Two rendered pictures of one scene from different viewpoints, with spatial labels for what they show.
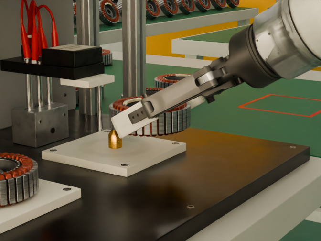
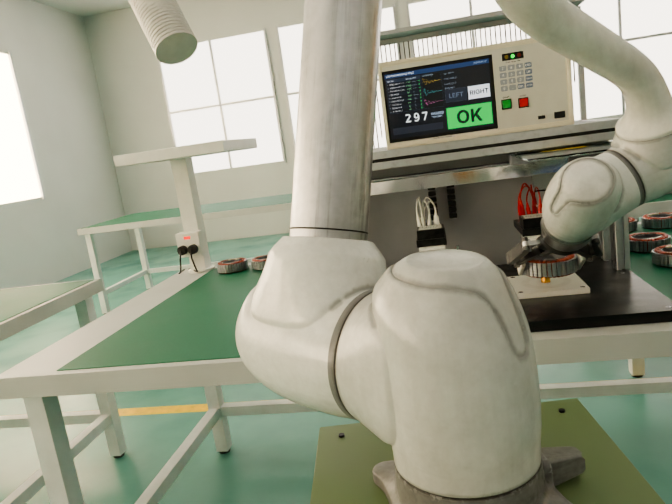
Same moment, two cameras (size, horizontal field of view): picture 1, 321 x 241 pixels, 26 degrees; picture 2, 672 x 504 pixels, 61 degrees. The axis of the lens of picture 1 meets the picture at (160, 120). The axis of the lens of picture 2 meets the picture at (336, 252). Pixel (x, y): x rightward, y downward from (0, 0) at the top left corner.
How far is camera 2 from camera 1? 0.90 m
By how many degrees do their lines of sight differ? 66
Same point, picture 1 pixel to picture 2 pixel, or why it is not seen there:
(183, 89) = (517, 250)
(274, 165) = (614, 313)
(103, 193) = not seen: hidden behind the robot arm
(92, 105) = (606, 253)
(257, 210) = (552, 335)
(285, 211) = (586, 344)
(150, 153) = (551, 289)
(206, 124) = not seen: outside the picture
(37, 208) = not seen: hidden behind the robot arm
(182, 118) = (552, 269)
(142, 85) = (624, 243)
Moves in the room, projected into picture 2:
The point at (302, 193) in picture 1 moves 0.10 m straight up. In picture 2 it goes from (618, 338) to (615, 284)
